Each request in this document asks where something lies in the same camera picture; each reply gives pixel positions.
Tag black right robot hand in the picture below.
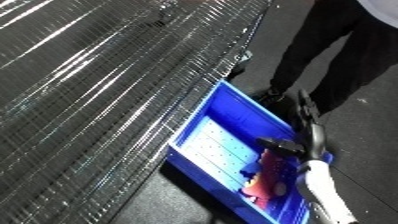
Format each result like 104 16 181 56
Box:
254 89 335 165

